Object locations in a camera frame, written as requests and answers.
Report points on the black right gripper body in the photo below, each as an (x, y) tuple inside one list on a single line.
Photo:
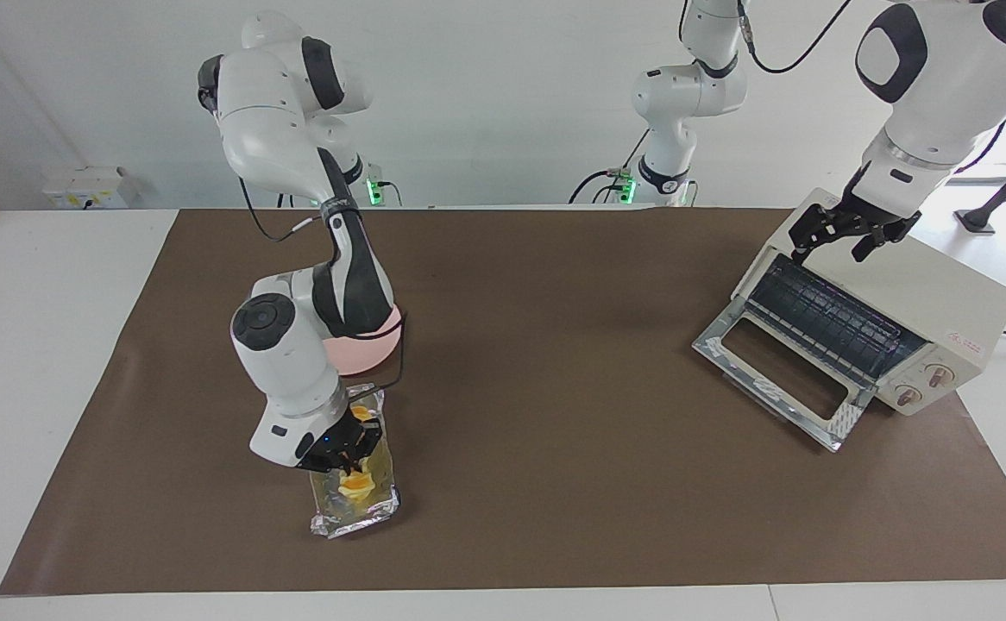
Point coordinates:
[(330, 444)]

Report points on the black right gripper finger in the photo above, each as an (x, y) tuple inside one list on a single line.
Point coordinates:
[(373, 444), (351, 467)]

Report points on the cream toaster oven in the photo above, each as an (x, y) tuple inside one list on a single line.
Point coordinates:
[(926, 285)]

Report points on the sliced yellow bread loaf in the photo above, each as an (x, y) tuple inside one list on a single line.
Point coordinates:
[(355, 487)]

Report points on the aluminium foil tray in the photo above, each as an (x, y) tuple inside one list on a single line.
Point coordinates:
[(356, 517)]

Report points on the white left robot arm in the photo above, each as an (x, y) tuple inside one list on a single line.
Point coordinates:
[(943, 86)]

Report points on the black stand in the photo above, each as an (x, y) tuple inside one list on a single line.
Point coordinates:
[(977, 220)]

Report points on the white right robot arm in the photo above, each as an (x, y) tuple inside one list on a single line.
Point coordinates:
[(287, 362)]

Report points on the glass oven door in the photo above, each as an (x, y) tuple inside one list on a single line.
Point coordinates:
[(783, 366)]

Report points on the pink round plate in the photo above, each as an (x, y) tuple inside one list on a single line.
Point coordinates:
[(365, 354)]

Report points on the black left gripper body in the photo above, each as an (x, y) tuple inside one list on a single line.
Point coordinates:
[(874, 214)]

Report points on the brown table mat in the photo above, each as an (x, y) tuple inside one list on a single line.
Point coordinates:
[(555, 474)]

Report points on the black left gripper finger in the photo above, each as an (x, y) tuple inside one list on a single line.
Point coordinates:
[(818, 224), (878, 244)]

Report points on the white wall socket box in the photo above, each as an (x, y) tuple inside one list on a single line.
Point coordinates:
[(89, 185)]

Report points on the beige oven knob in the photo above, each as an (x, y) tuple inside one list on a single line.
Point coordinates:
[(907, 396), (939, 374)]

